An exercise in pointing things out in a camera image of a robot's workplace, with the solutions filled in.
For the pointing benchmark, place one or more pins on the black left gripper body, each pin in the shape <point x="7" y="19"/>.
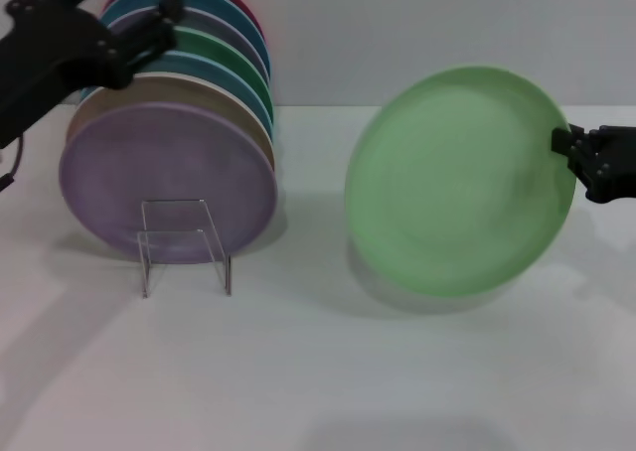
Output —
<point x="45" y="58"/>

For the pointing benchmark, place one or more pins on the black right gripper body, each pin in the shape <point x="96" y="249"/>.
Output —
<point x="618" y="168"/>

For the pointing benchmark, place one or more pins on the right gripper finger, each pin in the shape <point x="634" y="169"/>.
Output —
<point x="591" y="173"/>
<point x="576" y="143"/>

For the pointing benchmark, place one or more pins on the light green plate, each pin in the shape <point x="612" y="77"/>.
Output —
<point x="447" y="183"/>

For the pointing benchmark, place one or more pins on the beige plate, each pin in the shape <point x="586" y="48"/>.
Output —
<point x="174" y="88"/>

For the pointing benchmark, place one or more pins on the light blue plate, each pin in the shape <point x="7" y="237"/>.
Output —
<point x="199" y="66"/>

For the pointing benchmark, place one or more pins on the grey lavender plate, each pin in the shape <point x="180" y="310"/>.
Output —
<point x="208" y="24"/>

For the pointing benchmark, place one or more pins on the dark green plate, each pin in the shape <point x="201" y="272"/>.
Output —
<point x="213" y="48"/>

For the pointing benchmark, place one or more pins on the lilac plate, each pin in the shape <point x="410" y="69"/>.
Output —
<point x="149" y="173"/>

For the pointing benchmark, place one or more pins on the clear acrylic plate rack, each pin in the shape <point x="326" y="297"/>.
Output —
<point x="179" y="217"/>

